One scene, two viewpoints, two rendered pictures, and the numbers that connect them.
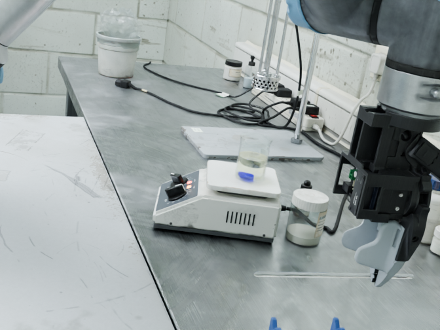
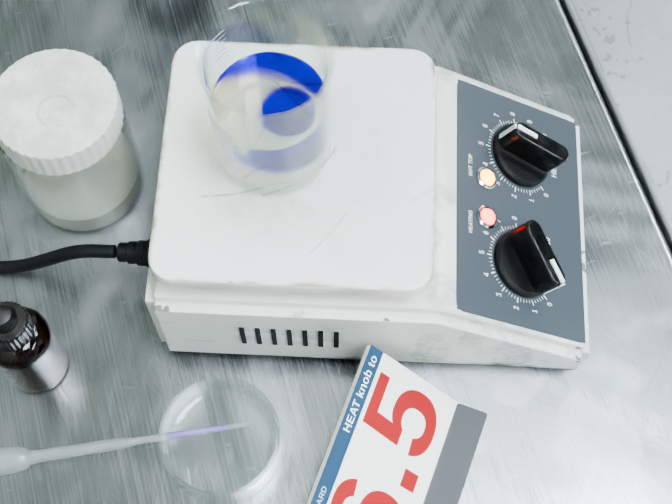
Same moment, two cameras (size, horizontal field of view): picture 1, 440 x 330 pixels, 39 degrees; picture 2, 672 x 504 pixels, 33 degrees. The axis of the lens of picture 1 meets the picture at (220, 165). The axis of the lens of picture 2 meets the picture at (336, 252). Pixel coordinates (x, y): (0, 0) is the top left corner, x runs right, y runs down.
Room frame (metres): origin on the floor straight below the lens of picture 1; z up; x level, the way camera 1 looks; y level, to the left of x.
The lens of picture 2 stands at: (1.19, 0.00, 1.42)
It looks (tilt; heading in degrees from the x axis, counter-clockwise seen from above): 66 degrees down; 186
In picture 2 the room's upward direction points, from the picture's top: straight up
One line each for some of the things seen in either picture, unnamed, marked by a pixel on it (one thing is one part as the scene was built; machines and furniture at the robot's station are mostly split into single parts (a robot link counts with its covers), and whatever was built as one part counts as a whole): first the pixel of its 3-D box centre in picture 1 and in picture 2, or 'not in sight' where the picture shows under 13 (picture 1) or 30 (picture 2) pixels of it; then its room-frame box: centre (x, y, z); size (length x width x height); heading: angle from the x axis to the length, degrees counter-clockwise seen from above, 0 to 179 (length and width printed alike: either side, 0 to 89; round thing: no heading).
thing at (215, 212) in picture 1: (222, 200); (355, 209); (0.96, -0.01, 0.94); 0.22 x 0.13 x 0.08; 93
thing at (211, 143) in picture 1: (251, 143); not in sight; (1.41, -0.07, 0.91); 0.30 x 0.20 x 0.01; 112
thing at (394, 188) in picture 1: (390, 163); not in sight; (0.65, -0.18, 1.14); 0.09 x 0.08 x 0.12; 105
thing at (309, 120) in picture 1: (284, 103); not in sight; (1.79, -0.16, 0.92); 0.40 x 0.06 x 0.04; 22
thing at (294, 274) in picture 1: (336, 275); not in sight; (0.64, -0.15, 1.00); 0.20 x 0.01 x 0.01; 105
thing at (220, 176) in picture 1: (242, 177); (298, 163); (0.96, -0.04, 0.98); 0.12 x 0.12 x 0.01; 3
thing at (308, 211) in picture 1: (306, 217); (71, 145); (0.94, -0.15, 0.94); 0.06 x 0.06 x 0.08
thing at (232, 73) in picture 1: (232, 70); not in sight; (2.13, 0.01, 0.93); 0.06 x 0.06 x 0.06
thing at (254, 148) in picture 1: (252, 157); (272, 96); (0.95, -0.05, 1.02); 0.06 x 0.05 x 0.08; 160
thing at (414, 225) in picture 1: (406, 222); not in sight; (0.63, -0.21, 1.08); 0.05 x 0.02 x 0.09; 15
